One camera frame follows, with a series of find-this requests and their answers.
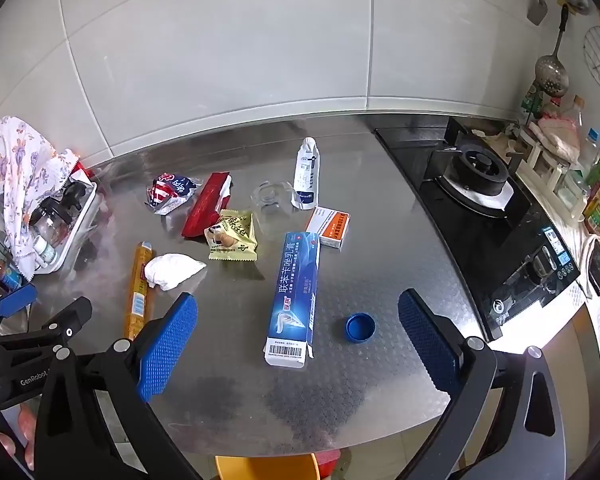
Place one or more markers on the clear plastic bottle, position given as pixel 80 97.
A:
pixel 592 147

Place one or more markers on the white tissue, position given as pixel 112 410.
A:
pixel 172 270

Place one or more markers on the floral cloth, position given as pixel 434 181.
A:
pixel 15 170

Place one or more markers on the person's left hand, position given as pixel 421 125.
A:
pixel 26 422

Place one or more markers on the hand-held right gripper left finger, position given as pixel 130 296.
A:
pixel 170 345

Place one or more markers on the clear plastic cup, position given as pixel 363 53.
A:
pixel 271 205

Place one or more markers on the orange white medicine box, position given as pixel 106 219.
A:
pixel 330 227

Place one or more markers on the red snack packet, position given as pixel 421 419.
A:
pixel 207 205

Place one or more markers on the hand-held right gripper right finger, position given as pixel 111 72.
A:
pixel 427 345

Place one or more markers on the white seasoning shelf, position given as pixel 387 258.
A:
pixel 542 157

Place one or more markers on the black gas stove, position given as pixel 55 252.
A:
pixel 520 240

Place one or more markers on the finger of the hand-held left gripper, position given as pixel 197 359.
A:
pixel 70 316
pixel 17 298

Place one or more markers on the red plastic basin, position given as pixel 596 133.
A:
pixel 329 465

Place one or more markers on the yellow trash bin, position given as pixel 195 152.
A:
pixel 265 467

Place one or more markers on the yellow green snack packet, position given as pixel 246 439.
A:
pixel 232 237

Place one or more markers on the glass jar black lid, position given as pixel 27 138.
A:
pixel 55 212

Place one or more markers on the white dish rack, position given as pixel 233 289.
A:
pixel 77 225

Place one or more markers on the black flat device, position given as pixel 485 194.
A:
pixel 597 265

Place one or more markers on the white squeeze tube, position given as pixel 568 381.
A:
pixel 306 175

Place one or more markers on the red white striped wrapper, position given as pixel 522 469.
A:
pixel 170 191

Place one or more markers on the metal slotted ladle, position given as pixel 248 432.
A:
pixel 552 72

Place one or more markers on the long blue ointment box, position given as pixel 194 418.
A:
pixel 292 300

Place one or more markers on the blue bottle cap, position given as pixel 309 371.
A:
pixel 360 327

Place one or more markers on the yellow sausage stick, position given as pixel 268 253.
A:
pixel 140 295

